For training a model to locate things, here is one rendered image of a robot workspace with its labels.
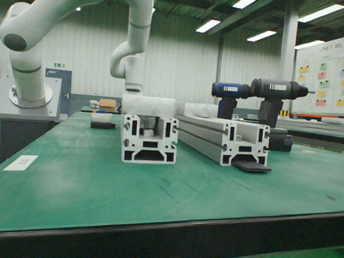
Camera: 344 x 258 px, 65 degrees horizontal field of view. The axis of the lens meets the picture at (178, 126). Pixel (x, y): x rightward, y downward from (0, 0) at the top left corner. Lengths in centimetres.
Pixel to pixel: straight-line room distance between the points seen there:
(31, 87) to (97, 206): 114
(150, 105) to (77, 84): 1180
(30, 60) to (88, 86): 1105
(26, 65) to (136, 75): 46
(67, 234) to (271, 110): 73
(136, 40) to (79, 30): 1150
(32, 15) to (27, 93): 40
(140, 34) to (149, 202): 94
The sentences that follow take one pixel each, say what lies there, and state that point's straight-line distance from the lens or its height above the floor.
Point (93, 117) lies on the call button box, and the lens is 114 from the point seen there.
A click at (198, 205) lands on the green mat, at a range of 31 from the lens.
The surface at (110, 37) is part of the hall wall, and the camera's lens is 1265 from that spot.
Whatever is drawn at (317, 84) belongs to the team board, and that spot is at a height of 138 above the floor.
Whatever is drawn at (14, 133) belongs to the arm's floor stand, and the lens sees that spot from 143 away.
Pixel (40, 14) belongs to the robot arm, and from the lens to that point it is 117.
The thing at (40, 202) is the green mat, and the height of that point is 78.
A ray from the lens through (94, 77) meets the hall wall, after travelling 1236.
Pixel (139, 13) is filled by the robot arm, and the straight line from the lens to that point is 114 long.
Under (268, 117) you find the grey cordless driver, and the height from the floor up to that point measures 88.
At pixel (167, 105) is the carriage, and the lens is 57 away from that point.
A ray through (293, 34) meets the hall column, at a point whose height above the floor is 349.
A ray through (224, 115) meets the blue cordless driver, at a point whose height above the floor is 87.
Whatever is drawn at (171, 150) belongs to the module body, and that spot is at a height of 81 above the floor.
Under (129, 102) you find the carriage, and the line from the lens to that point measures 57.
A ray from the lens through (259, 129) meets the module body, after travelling 57.
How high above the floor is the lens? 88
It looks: 4 degrees down
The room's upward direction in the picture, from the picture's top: 5 degrees clockwise
